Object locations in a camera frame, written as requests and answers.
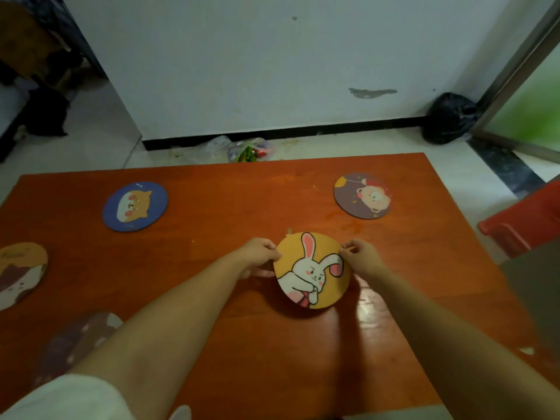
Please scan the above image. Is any tan round cat coaster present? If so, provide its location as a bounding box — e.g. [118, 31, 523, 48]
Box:
[0, 242, 49, 313]

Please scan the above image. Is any metal door frame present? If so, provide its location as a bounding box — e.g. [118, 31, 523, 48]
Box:
[470, 0, 560, 164]

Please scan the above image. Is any blue round dog coaster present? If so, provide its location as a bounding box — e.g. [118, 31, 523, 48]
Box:
[102, 182, 169, 233]

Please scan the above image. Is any yellow round rabbit coaster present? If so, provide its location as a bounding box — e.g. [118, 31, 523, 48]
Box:
[273, 232, 352, 310]

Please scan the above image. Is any person's right hand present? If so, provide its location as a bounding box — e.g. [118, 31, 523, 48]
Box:
[339, 239, 387, 282]

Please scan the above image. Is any red plastic stool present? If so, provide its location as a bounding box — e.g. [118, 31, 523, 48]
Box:
[478, 179, 560, 258]

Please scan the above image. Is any grey chair seat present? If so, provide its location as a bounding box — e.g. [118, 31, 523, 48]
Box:
[499, 249, 560, 359]

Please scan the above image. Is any dark purple round coaster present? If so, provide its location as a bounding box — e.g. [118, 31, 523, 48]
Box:
[33, 312, 124, 390]

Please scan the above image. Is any person's right forearm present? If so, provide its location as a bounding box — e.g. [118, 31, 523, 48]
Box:
[363, 267, 560, 420]

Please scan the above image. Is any purple round bear coaster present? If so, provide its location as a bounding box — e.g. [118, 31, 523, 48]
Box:
[333, 172, 393, 220]

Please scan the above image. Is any white sleeve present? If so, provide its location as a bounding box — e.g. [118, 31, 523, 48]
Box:
[0, 374, 193, 420]

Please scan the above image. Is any clear plastic bag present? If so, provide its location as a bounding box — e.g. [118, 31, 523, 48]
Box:
[184, 135, 277, 164]

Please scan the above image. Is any person's left hand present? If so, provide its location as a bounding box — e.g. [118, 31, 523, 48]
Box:
[232, 237, 283, 279]

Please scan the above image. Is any black garbage bag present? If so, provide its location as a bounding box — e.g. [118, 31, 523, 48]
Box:
[422, 92, 481, 145]

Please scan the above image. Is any person's left forearm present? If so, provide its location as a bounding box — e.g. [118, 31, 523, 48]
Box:
[70, 253, 248, 420]

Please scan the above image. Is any dark furniture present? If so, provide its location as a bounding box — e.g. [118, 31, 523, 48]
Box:
[0, 0, 108, 162]

